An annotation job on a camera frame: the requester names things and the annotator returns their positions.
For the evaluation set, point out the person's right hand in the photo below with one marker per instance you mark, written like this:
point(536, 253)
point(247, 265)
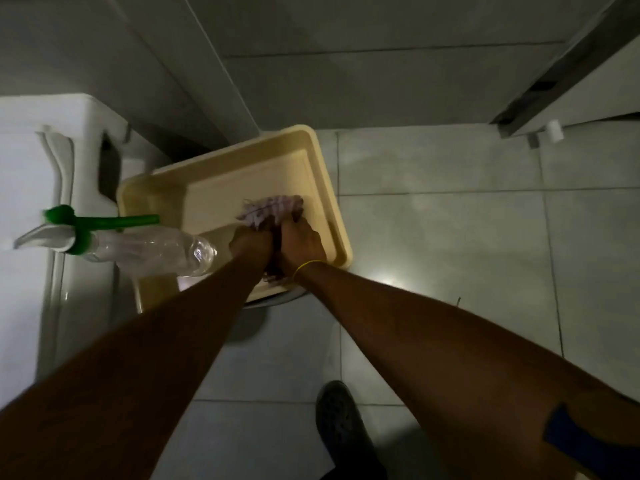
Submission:
point(300, 244)

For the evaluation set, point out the person's left hand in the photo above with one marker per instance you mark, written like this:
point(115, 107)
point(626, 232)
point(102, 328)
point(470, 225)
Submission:
point(252, 247)

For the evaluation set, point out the person's right fingers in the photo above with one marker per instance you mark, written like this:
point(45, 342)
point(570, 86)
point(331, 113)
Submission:
point(292, 222)

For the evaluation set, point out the person's left fingers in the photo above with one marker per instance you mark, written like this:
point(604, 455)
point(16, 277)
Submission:
point(264, 228)

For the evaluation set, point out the purple patterned cloth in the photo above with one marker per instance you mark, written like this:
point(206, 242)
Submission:
point(272, 208)

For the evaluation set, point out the person's right forearm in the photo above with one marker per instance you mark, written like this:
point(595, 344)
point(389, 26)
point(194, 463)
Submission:
point(460, 374)

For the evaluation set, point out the person's left forearm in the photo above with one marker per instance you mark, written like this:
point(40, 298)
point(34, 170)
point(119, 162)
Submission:
point(135, 369)

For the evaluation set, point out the yellow wrist band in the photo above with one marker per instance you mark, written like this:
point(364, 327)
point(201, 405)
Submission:
point(306, 266)

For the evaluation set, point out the cream plastic basin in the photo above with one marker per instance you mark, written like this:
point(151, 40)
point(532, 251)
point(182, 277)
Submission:
point(225, 194)

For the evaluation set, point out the clear spray bottle green nozzle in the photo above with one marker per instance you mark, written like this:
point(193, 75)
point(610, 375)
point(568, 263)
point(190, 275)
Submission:
point(130, 242)

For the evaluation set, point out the white washing machine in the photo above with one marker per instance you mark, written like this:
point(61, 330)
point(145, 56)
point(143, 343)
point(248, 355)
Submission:
point(55, 234)

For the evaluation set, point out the person's dark shoe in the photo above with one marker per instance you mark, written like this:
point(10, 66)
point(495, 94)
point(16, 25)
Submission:
point(345, 434)

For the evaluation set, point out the white door stopper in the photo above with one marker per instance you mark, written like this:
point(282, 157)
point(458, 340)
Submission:
point(554, 131)

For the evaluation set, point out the white door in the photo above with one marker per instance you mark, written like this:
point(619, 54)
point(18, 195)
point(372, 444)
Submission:
point(575, 69)

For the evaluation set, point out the blue sleeve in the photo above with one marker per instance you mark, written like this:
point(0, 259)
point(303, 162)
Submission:
point(585, 444)

